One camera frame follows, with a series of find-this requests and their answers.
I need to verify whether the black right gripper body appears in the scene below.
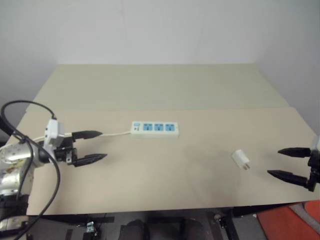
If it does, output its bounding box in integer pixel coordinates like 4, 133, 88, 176
305, 149, 320, 193

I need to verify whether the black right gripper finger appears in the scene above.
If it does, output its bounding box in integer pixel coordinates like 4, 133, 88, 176
277, 147, 312, 159
266, 169, 310, 189

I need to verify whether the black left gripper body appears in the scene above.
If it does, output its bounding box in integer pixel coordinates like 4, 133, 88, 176
53, 132, 78, 167

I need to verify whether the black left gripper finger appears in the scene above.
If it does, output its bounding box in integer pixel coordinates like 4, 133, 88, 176
73, 153, 108, 168
71, 130, 103, 141

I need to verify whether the white plug adapter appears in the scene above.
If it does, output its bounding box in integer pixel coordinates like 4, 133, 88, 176
231, 149, 252, 172

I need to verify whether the white blue power strip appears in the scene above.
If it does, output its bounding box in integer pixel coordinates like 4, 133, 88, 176
130, 121, 181, 140

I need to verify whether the orange red mat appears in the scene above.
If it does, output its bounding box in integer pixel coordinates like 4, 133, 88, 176
256, 199, 320, 240

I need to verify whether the metal table clamp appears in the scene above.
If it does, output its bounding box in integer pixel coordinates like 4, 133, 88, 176
85, 220, 96, 234

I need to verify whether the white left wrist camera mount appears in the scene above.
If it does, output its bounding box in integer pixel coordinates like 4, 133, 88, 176
42, 119, 66, 156

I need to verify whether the white power strip cord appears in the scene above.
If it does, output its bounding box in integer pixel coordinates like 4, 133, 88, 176
31, 131, 133, 142

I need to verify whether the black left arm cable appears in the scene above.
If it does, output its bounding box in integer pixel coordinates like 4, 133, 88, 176
0, 100, 62, 240

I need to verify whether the black table frame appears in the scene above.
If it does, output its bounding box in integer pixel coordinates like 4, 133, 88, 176
26, 197, 320, 240

